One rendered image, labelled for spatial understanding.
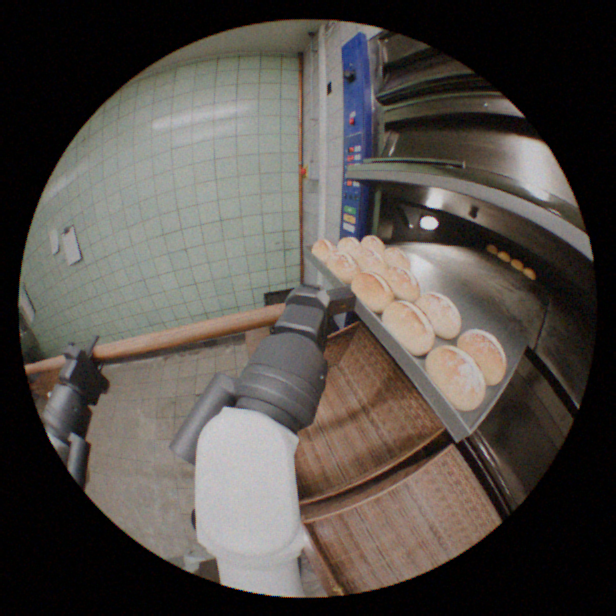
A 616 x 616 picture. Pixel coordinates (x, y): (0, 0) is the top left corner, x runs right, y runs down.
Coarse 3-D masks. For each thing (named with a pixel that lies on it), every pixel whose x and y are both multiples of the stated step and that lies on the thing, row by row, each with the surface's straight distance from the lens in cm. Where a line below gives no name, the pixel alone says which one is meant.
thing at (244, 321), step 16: (208, 320) 30; (224, 320) 29; (240, 320) 29; (256, 320) 28; (272, 320) 29; (144, 336) 35; (160, 336) 33; (176, 336) 31; (192, 336) 30; (208, 336) 30; (96, 352) 44; (112, 352) 40; (128, 352) 38; (144, 352) 36; (32, 368) 80; (48, 368) 67
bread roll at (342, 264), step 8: (336, 256) 42; (344, 256) 41; (328, 264) 43; (336, 264) 40; (344, 264) 40; (352, 264) 40; (336, 272) 40; (344, 272) 39; (352, 272) 39; (344, 280) 40; (352, 280) 40
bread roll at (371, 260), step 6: (360, 252) 48; (366, 252) 46; (372, 252) 45; (378, 252) 46; (360, 258) 46; (366, 258) 45; (372, 258) 44; (378, 258) 44; (384, 258) 46; (360, 264) 45; (366, 264) 44; (372, 264) 43; (378, 264) 43; (384, 264) 44; (360, 270) 46; (366, 270) 44; (372, 270) 43; (378, 270) 43; (384, 270) 44
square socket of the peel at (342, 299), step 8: (336, 288) 33; (344, 288) 33; (336, 296) 31; (344, 296) 31; (352, 296) 31; (336, 304) 31; (344, 304) 31; (352, 304) 32; (336, 312) 32; (344, 312) 33
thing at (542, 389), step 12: (528, 348) 53; (528, 360) 49; (540, 360) 54; (528, 372) 50; (540, 372) 50; (540, 384) 51; (552, 384) 52; (540, 396) 52; (552, 396) 52; (564, 396) 55; (552, 408) 53; (564, 408) 53; (576, 408) 59; (564, 420) 55; (564, 432) 57
